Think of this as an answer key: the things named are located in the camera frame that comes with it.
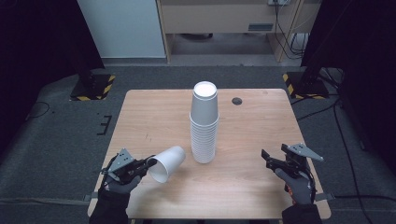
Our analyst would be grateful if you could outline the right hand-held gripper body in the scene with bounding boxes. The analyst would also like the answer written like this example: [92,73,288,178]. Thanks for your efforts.
[272,142,325,183]

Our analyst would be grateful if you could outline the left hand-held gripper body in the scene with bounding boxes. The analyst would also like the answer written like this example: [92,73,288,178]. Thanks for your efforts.
[101,147,149,186]

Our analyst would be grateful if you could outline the single white paper cup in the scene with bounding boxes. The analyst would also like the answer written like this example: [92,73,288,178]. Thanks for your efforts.
[147,145,187,184]

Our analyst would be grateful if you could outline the stack of white paper cups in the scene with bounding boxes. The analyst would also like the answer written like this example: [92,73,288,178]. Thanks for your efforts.
[189,80,220,165]

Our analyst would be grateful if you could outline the person's left hand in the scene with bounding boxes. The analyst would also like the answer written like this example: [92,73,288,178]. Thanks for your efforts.
[98,172,142,196]

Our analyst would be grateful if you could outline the grey tape strip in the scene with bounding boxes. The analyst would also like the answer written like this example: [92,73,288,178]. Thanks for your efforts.
[315,192,336,203]
[83,191,100,203]

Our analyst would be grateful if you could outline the black hazard-striped stand base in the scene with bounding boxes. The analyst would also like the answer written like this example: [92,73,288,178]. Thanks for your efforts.
[69,72,117,102]
[282,71,331,101]

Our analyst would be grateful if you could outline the black curtain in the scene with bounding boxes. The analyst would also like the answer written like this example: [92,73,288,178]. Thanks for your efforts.
[300,0,396,175]
[0,0,106,158]

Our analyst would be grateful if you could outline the white cabinet panel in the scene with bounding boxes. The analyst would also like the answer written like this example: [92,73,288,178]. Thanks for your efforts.
[76,0,167,60]

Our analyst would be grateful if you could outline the light wooden desk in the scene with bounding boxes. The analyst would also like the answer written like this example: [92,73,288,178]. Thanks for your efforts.
[156,0,322,64]

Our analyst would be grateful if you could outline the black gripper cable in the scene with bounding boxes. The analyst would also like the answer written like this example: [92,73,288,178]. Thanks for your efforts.
[303,167,318,204]

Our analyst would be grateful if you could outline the long black floor cable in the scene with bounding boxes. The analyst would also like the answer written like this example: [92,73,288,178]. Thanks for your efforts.
[332,92,396,224]

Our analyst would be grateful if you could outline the black floor cable loop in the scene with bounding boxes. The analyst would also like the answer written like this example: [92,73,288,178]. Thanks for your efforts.
[25,100,51,121]

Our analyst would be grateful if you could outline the bundle of hanging black cables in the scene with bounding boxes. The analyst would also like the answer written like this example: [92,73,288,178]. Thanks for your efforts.
[273,0,310,61]

